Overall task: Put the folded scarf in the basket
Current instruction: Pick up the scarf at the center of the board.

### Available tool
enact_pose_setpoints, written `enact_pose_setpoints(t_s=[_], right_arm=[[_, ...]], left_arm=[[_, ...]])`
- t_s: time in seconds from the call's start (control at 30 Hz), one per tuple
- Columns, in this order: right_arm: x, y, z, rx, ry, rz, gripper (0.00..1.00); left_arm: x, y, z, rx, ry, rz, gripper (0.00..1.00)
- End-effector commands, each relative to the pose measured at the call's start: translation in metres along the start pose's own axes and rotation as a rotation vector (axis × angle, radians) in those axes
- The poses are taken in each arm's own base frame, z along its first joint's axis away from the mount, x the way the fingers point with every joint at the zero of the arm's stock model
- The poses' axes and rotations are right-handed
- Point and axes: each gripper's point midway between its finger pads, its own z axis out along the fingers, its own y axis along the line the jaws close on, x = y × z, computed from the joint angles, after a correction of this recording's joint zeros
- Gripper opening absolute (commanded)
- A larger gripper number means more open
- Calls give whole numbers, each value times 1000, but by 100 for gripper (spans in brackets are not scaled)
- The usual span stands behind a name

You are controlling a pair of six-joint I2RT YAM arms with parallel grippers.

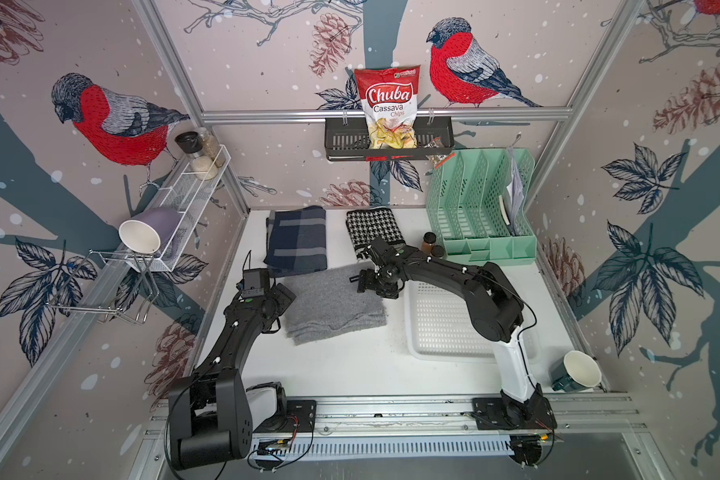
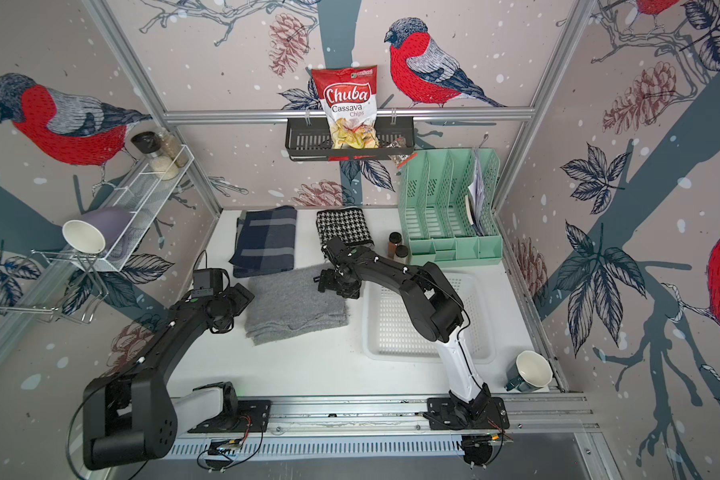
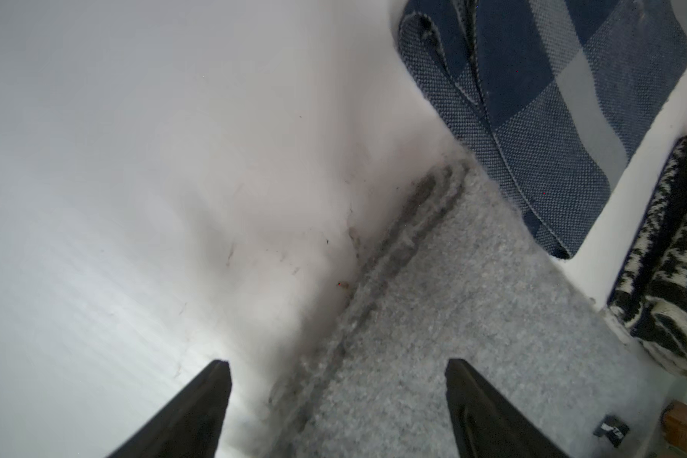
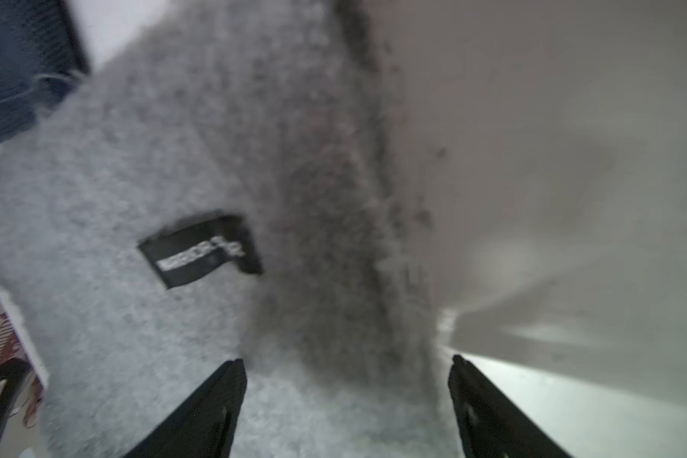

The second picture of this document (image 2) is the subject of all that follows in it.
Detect houndstooth scarf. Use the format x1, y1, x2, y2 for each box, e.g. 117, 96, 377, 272
316, 207, 374, 247

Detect grey scarf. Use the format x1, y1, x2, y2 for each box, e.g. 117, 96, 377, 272
244, 265, 349, 345

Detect white plastic basket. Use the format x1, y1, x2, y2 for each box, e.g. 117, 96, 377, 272
362, 271, 496, 365

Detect navy plaid scarf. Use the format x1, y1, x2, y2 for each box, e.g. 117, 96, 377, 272
229, 206, 297, 278

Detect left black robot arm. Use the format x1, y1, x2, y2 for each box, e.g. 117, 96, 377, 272
81, 269, 255, 470

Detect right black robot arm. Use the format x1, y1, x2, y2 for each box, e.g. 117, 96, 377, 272
316, 236, 509, 436

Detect tan spice bottle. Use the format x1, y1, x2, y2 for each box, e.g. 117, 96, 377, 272
394, 244, 410, 263

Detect brown spice bottle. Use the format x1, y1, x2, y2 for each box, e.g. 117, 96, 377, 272
387, 231, 403, 258

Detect mint green file organizer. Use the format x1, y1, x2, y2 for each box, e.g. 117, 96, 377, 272
398, 148, 503, 268

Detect lavender cup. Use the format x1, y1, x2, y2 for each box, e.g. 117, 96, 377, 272
62, 207, 133, 255

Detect papers in organizer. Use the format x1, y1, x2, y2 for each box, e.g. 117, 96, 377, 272
465, 157, 486, 236

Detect glass spice jar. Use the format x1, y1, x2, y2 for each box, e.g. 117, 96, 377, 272
156, 128, 188, 168

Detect black lid spice jar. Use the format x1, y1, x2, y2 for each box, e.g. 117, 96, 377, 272
131, 131, 180, 181

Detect red Chuba chips bag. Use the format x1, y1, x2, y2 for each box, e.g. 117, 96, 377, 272
312, 66, 379, 150

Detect dark green mug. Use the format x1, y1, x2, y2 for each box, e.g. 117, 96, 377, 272
505, 350, 554, 393

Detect white wire wall shelf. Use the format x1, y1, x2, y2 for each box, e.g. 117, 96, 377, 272
71, 145, 195, 272

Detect black wall-mounted basket shelf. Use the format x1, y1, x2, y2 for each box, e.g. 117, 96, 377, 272
285, 116, 414, 161

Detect small circuit board with wires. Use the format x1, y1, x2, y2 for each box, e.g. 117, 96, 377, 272
196, 415, 263, 473

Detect wire cup holder rack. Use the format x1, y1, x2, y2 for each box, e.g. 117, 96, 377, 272
0, 249, 114, 324

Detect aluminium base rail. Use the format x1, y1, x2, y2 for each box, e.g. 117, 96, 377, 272
165, 393, 601, 460

